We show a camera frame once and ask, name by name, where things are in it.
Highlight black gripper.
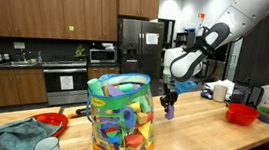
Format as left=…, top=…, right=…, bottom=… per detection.
left=158, top=88, right=180, bottom=115

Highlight purple foam block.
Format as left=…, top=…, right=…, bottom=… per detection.
left=163, top=103, right=177, bottom=121

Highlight clear bag of foam blocks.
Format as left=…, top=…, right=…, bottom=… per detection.
left=79, top=67, right=163, bottom=150

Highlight small blue object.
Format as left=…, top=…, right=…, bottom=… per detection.
left=199, top=89, right=214, bottom=101

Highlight white paper cup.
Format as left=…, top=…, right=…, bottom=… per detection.
left=211, top=82, right=230, bottom=104

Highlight purple foam wedge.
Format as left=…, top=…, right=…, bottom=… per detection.
left=105, top=82, right=125, bottom=99

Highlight stainless steel refrigerator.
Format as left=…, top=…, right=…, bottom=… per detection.
left=112, top=16, right=169, bottom=89

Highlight black bookshelf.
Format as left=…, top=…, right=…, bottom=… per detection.
left=173, top=26, right=198, bottom=52

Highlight paper note on refrigerator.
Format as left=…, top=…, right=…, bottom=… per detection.
left=144, top=32, right=161, bottom=47

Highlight black mesh organizer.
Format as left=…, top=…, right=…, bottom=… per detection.
left=229, top=81, right=252, bottom=107

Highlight red bowl right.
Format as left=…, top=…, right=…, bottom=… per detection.
left=224, top=102, right=261, bottom=128

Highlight red bowl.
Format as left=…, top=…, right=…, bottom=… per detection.
left=30, top=109, right=71, bottom=139
left=224, top=102, right=261, bottom=128

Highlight brown lower cabinet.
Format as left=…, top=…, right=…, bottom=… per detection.
left=86, top=62, right=121, bottom=84
left=0, top=63, right=52, bottom=114

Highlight green foam cylinder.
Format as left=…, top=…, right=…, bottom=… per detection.
left=85, top=76, right=107, bottom=97

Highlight silver microwave oven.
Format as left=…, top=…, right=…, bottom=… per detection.
left=87, top=46, right=119, bottom=67

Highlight black phone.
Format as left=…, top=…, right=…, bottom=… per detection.
left=246, top=84, right=265, bottom=109

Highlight small potted plant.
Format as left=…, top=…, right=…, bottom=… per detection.
left=73, top=43, right=87, bottom=60

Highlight paper note on stove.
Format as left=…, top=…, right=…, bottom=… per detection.
left=57, top=73, right=76, bottom=93

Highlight stainless steel stove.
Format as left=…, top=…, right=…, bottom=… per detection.
left=37, top=54, right=93, bottom=110

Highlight red bowl left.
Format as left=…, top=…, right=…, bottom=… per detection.
left=30, top=109, right=71, bottom=139

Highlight white enamel mug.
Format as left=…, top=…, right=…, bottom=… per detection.
left=32, top=134, right=65, bottom=150

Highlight teal cloth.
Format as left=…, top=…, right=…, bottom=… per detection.
left=0, top=113, right=65, bottom=150

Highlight brown upper cabinets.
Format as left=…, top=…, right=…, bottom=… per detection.
left=0, top=0, right=161, bottom=55

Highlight kitchen sink faucet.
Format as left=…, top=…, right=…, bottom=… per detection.
left=0, top=46, right=44, bottom=71

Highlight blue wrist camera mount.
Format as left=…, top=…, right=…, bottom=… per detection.
left=173, top=77, right=198, bottom=97

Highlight orange handled tool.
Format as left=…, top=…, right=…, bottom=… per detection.
left=67, top=104, right=89, bottom=121

